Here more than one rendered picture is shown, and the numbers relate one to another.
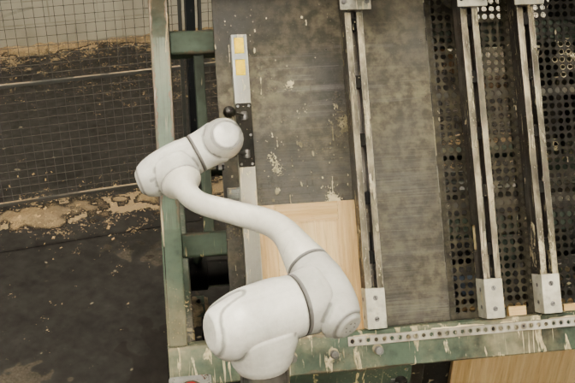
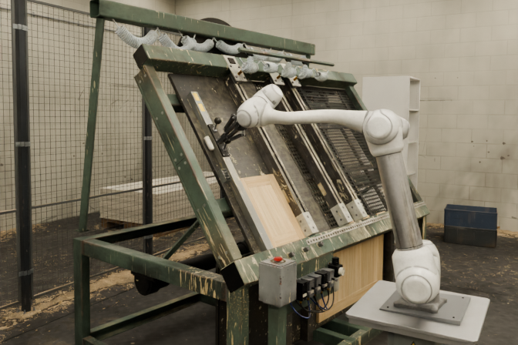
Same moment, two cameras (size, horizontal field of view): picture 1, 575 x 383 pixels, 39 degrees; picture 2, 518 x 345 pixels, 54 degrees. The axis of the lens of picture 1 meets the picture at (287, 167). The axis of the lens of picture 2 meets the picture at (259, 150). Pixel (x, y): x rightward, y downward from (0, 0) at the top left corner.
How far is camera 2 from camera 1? 2.01 m
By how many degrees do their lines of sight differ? 47
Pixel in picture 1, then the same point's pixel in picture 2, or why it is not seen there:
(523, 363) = not seen: hidden behind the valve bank
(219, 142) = (277, 92)
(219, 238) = (221, 202)
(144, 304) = not seen: outside the picture
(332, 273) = not seen: hidden behind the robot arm
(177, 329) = (233, 248)
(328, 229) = (270, 189)
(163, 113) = (177, 127)
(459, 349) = (344, 239)
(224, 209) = (307, 113)
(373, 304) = (308, 220)
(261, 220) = (329, 112)
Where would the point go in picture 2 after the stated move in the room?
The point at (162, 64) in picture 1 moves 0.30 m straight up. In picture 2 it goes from (166, 102) to (166, 41)
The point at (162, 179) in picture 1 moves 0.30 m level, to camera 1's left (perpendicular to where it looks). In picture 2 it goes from (261, 109) to (203, 108)
